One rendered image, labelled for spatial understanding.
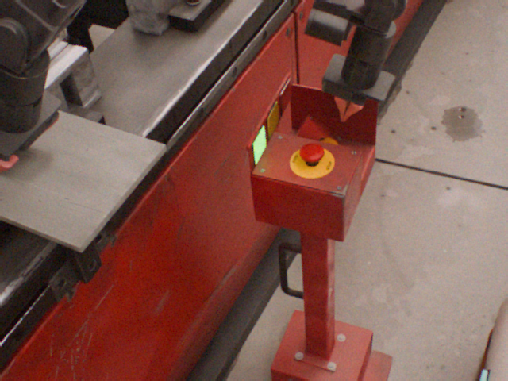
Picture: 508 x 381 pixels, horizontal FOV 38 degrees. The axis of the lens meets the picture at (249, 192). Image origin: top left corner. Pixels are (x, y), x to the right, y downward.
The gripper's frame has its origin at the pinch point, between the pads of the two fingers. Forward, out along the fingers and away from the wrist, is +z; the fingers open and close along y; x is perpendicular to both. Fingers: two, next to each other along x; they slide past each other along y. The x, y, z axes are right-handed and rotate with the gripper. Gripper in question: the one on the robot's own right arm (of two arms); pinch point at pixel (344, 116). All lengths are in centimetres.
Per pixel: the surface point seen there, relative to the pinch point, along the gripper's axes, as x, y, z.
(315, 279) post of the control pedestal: 8.4, -5.9, 36.6
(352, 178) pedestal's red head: 11.0, -5.0, 1.6
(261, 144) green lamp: 11.0, 10.5, 1.8
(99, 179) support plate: 40.6, 23.1, -15.2
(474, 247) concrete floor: -44, -43, 72
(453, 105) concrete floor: -100, -27, 77
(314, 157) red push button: 11.4, 1.7, -0.4
